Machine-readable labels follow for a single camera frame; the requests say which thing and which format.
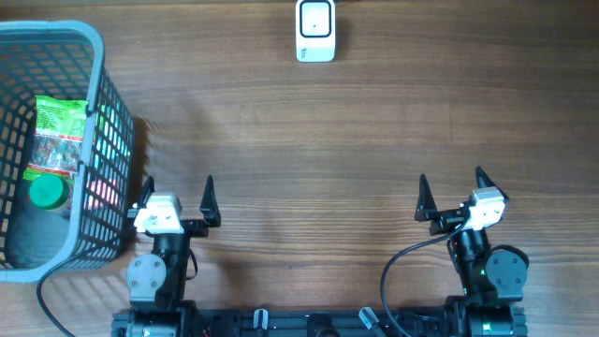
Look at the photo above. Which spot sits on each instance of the white barcode scanner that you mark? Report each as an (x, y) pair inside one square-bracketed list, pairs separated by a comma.
[(315, 27)]

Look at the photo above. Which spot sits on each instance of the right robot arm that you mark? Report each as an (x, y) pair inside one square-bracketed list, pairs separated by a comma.
[(490, 275)]

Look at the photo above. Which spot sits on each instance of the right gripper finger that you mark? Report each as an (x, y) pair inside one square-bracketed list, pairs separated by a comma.
[(483, 181), (426, 209)]

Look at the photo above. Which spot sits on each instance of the green Haribo candy bag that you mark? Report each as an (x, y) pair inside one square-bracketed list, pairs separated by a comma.
[(58, 138)]

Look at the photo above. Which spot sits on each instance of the orange Kleenex tissue pack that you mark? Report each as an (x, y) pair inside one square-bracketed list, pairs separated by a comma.
[(102, 195)]

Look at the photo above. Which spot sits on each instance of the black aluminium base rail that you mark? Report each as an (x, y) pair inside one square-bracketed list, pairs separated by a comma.
[(418, 321)]

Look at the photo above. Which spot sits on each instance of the green lid jar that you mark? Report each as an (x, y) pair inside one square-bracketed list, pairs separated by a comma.
[(50, 192)]

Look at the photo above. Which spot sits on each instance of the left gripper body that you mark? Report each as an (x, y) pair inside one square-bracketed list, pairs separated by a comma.
[(196, 228)]

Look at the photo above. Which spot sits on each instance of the light blue wipes packet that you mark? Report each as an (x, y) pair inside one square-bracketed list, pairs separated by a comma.
[(110, 142)]

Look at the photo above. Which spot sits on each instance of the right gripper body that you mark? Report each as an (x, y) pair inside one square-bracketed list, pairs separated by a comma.
[(446, 221)]

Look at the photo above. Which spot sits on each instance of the grey plastic shopping basket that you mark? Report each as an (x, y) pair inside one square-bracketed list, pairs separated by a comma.
[(64, 60)]

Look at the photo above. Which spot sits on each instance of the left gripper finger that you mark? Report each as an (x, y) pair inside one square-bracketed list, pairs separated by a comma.
[(208, 205), (146, 192)]

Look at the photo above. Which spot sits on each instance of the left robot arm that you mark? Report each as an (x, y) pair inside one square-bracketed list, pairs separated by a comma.
[(157, 280)]

